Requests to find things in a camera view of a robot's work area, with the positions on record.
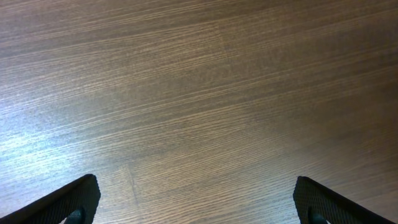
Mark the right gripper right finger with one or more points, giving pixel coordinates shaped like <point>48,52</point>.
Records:
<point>316,203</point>

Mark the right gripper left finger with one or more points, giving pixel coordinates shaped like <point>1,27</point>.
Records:
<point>75,202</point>

